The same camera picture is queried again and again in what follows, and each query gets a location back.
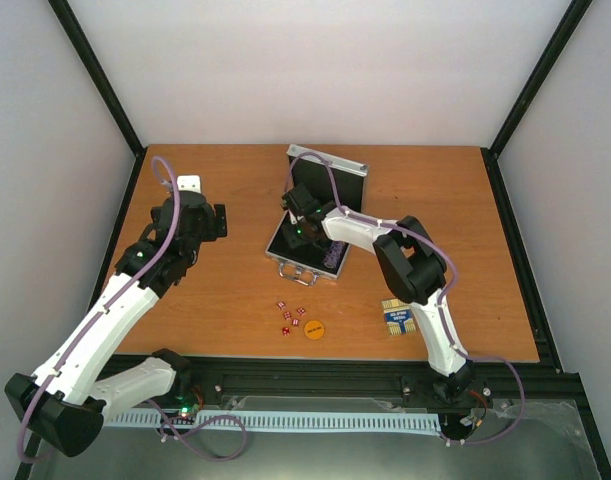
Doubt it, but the purple poker chip stack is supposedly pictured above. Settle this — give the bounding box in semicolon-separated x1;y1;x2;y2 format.
323;242;346;269

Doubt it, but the aluminium poker case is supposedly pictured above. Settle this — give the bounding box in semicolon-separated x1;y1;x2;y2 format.
266;144;369;286

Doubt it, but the orange dealer button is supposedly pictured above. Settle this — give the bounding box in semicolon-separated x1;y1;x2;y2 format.
303;320;325;340

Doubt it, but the blue playing card box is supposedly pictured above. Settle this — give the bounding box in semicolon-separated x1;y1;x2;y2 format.
381;298;416;336

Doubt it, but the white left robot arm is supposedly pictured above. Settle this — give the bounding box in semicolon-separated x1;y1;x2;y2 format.
4;190;227;457

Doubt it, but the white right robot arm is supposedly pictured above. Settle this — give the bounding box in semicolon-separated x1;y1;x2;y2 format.
281;184;474;405

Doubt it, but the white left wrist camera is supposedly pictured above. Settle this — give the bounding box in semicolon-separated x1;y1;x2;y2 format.
162;175;202;194

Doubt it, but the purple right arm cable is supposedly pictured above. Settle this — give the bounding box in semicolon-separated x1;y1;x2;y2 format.
286;151;527;447

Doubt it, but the light blue cable duct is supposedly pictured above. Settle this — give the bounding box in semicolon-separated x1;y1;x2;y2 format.
104;409;442;437

